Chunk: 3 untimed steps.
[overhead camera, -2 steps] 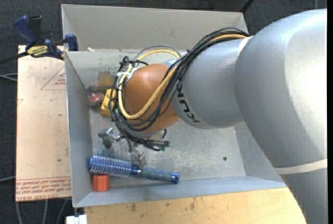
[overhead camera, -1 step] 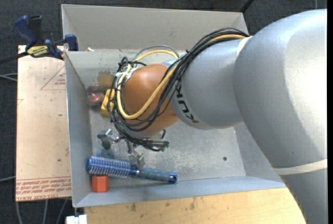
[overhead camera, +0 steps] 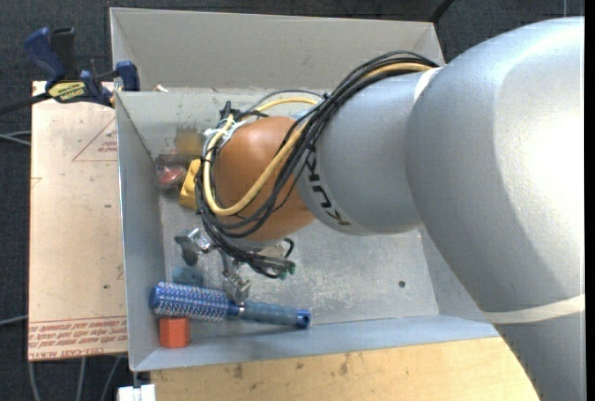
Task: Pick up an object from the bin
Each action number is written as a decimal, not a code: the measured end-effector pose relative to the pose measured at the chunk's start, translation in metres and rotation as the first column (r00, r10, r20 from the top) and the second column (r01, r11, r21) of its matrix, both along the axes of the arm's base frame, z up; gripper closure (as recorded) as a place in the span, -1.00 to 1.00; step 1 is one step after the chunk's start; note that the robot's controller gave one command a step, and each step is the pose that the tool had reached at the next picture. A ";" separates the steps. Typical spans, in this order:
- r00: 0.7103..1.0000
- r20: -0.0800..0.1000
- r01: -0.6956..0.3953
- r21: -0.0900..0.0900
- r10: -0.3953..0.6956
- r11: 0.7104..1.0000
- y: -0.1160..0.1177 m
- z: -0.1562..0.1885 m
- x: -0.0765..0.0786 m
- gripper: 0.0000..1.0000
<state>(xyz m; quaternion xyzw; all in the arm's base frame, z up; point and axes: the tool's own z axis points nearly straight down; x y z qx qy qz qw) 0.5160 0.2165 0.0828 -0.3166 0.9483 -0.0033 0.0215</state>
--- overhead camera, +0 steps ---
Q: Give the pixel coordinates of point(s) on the brown cardboard board, red print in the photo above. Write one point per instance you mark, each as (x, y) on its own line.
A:
(74, 222)

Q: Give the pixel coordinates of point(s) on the grey metal bin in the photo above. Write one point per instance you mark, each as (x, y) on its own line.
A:
(353, 278)

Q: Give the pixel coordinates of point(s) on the yellow block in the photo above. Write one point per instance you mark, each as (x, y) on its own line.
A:
(188, 192)

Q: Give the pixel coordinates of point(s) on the blue hairbrush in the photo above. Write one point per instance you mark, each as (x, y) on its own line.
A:
(195, 301)

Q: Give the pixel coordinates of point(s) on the orange hexagonal block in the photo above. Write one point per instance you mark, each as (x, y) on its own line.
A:
(174, 333)

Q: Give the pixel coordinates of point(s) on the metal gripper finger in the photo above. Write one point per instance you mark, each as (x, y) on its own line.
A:
(238, 285)
(203, 243)

